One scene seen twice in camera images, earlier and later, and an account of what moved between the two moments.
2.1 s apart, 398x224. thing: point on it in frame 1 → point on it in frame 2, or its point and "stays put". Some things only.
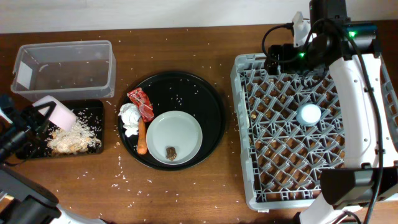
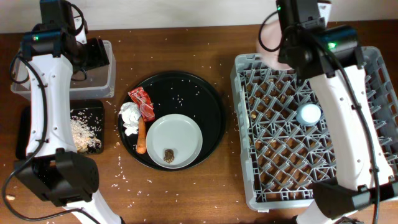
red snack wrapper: x=141 y=99 stays put
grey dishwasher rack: x=291 y=133 stays put
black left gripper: x=40 y=127 → x=101 y=58
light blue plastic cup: x=308 y=114 stays put
